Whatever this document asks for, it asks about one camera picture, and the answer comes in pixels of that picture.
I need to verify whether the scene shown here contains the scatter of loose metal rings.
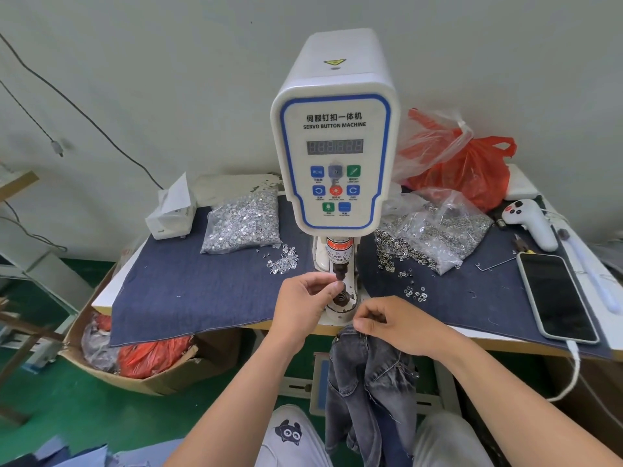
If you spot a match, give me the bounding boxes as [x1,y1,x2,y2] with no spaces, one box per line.
[384,266,430,303]

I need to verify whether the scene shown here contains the white handheld controller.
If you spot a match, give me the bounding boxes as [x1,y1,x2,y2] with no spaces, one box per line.
[501,198,559,253]

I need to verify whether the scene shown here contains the red plastic bag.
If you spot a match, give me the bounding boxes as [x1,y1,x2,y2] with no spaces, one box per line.
[393,109,518,213]

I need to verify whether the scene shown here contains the white charging cable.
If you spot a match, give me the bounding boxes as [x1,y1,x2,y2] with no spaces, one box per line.
[546,340,583,403]

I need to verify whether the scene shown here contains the clear bag of metal rings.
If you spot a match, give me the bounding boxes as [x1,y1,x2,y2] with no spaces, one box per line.
[374,188,494,277]

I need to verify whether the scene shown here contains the pile of loose silver tacks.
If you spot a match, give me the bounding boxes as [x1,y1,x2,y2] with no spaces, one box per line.
[265,243,299,276]

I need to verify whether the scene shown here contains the white servo button machine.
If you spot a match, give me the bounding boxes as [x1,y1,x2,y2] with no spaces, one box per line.
[270,28,401,327]

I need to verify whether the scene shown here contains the blue fabric scraps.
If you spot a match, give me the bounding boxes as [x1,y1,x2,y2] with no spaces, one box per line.
[0,435,110,467]

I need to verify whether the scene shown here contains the person's left hand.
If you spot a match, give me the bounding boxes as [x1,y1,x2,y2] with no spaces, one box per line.
[266,271,347,344]

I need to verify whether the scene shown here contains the person's left forearm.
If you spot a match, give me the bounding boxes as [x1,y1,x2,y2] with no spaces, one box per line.
[165,329,313,467]

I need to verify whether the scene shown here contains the thin cable with plug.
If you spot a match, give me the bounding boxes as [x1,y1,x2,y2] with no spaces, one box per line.
[0,79,65,158]

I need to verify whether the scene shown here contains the red plastic bags bundle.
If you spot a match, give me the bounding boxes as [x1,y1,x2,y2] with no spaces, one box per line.
[94,313,196,380]

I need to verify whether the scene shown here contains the grey denim jeans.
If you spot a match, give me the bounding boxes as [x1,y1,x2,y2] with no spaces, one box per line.
[324,324,420,467]

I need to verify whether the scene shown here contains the blue foot pedal box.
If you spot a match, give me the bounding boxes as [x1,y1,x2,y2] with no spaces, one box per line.
[309,352,333,418]

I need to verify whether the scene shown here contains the bent metal wire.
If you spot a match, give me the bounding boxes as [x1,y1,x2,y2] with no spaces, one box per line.
[475,257,518,272]

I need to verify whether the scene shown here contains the person's right hand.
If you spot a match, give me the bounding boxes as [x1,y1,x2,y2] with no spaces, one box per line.
[352,295,457,358]

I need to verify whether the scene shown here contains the person's white trousers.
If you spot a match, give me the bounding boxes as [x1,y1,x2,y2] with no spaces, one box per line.
[104,404,495,467]

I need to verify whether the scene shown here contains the black smartphone in clear case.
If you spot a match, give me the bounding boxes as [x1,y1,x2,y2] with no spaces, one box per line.
[515,251,601,345]

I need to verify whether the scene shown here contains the clear bag of silver tacks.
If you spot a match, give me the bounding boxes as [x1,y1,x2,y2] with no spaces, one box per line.
[200,189,283,255]

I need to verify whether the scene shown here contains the blue denim cloth mat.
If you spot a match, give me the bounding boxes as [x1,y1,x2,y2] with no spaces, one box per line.
[109,196,323,347]
[358,209,612,359]

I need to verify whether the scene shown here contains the white tissue box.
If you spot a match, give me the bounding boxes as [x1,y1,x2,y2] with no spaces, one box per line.
[144,172,198,241]

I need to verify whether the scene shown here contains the white plastic tube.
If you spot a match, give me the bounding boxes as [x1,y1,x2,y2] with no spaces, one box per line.
[557,229,622,315]

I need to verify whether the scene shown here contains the person's right forearm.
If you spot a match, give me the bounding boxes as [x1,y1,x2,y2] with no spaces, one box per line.
[432,329,623,467]

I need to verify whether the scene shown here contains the wooden frame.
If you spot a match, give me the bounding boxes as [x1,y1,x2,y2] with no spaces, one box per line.
[0,170,66,426]

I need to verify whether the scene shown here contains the black wall cable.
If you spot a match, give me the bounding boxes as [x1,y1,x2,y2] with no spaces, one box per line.
[0,32,165,190]

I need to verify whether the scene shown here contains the brown cardboard box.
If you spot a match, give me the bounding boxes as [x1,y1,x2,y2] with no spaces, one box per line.
[59,266,242,397]

